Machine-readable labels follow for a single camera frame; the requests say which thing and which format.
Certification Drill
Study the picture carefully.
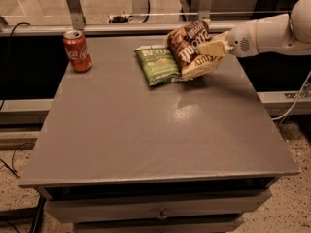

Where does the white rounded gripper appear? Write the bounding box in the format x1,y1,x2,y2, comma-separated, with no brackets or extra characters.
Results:
197,20,259,58

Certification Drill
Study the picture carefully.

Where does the brown sea salt chip bag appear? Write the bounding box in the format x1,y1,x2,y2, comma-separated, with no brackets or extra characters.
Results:
165,19,223,81

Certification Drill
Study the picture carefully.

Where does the green jalapeno chip bag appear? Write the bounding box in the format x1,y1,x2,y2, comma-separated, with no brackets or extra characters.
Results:
134,45,182,86

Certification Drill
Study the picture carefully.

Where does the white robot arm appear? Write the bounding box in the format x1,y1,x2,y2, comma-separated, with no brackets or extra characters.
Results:
198,0,311,58

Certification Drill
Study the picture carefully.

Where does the white power strip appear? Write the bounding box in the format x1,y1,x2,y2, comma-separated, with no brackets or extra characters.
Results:
108,14,144,24

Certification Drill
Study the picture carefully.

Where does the red coca cola can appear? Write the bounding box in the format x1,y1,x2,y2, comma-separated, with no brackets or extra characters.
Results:
63,30,92,73

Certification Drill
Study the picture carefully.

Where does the metal drawer knob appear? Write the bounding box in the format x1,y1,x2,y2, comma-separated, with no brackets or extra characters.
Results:
156,211,168,220

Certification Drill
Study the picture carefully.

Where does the grey cabinet drawer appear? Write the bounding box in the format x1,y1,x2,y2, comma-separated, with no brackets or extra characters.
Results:
45,189,271,223

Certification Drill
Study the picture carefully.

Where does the white cable at right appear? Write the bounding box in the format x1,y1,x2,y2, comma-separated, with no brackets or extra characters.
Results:
271,71,311,122

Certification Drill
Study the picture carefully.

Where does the grey metal rail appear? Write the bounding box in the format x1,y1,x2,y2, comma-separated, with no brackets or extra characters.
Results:
14,20,242,36

